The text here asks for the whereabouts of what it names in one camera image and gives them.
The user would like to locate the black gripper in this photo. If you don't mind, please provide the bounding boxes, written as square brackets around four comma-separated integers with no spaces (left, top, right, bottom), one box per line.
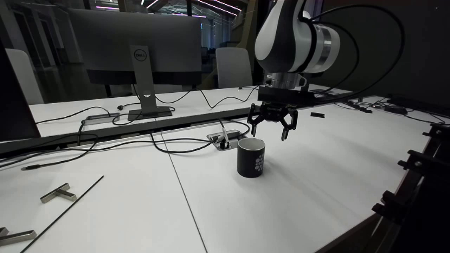
[246,103,299,143]

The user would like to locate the black mug with white print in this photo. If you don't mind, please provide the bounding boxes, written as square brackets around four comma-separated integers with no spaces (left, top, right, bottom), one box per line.
[236,137,267,179]

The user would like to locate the white chair back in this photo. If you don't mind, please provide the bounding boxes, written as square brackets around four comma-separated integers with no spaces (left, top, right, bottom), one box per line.
[215,47,254,89]
[4,47,46,106]

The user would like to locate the black flat device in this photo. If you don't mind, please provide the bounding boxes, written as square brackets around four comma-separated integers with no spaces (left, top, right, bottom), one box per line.
[384,103,409,117]

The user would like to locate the black docking hub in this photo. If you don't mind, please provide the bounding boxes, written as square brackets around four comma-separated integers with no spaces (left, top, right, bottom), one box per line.
[84,112,122,123]

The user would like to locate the black clamp rack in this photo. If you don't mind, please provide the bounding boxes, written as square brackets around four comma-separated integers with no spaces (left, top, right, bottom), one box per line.
[371,123,450,253]

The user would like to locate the Dell monitor with silver stand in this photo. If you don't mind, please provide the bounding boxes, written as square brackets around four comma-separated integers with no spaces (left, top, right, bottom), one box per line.
[67,8,204,123]

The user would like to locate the dark flat panel screen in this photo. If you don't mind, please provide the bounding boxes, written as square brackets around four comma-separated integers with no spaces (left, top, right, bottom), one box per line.
[0,41,42,143]

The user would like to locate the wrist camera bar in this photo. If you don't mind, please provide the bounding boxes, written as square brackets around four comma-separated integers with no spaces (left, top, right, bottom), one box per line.
[257,86,315,108]

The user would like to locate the black desk divider rail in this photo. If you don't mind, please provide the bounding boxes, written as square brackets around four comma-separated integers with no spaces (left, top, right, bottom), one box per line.
[0,91,360,160]

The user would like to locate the black cable adapter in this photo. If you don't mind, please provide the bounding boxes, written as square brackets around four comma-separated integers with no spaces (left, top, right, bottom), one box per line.
[346,100,374,115]

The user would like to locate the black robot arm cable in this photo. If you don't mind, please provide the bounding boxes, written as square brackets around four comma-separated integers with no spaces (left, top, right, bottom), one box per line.
[308,3,406,100]

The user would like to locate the metal T bracket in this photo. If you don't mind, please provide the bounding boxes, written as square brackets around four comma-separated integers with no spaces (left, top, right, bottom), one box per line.
[39,182,77,204]

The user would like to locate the flat metal bracket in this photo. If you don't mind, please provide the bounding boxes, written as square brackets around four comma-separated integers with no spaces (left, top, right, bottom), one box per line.
[0,227,38,247]

